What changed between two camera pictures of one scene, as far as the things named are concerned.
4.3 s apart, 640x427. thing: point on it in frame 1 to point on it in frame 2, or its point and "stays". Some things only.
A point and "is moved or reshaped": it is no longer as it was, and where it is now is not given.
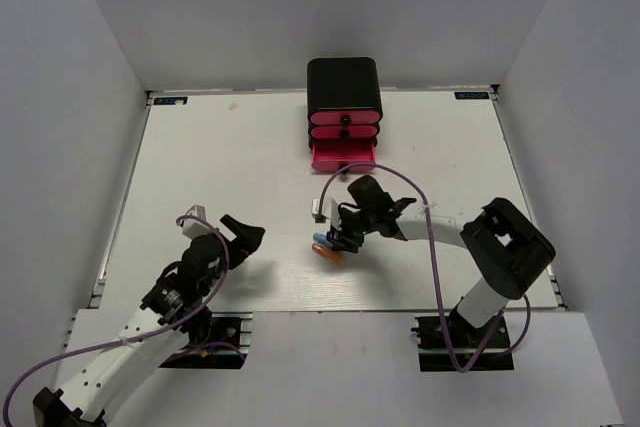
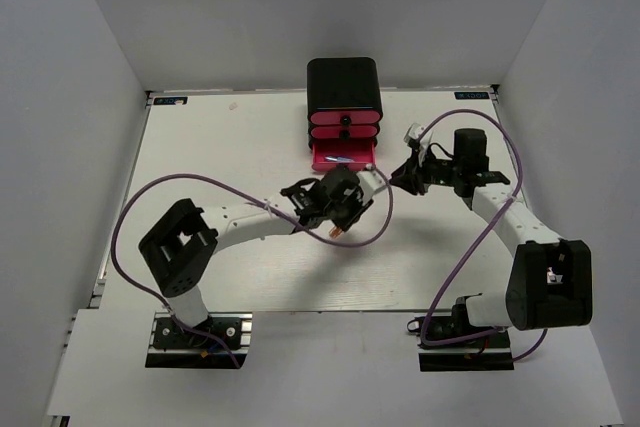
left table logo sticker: [170, 100] stays
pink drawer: [345, 118] stays
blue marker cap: [322, 238] is moved or reshaped
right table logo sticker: [464, 95] stays
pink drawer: [344, 132] stays
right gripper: [342, 243] to [408, 177]
